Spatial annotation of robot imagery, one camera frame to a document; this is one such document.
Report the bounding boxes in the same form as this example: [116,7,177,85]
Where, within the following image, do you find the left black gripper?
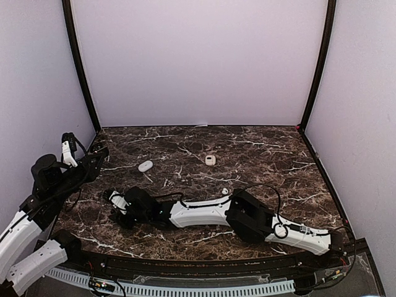
[51,152,105,205]

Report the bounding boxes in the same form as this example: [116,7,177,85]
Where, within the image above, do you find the beige gold-rimmed charging case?
[205,155,217,166]

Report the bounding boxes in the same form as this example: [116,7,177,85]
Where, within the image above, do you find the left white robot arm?
[1,147,109,296]

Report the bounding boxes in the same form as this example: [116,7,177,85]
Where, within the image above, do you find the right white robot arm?
[103,187,343,269]

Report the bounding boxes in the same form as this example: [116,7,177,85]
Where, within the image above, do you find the white oval charging case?
[138,160,153,173]

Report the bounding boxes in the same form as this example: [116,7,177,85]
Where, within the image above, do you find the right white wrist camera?
[103,189,129,215]

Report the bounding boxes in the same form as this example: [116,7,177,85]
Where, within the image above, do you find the white slotted cable duct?
[45,268,295,296]

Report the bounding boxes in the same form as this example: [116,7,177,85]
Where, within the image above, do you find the left black frame post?
[61,0,101,133]

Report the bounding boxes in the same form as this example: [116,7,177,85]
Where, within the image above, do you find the black frame post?
[299,0,337,133]
[61,0,101,133]

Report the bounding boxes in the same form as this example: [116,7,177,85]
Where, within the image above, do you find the black front table rail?
[63,251,325,278]

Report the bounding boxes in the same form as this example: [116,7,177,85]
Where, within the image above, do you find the right black frame post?
[299,0,337,133]

